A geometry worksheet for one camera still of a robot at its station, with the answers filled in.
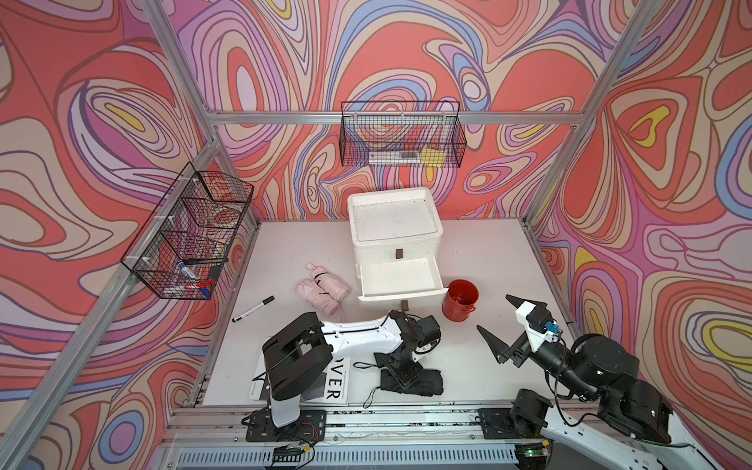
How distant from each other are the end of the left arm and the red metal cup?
20 cm

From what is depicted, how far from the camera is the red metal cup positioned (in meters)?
0.88

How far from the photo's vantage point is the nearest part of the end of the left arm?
615 millimetres
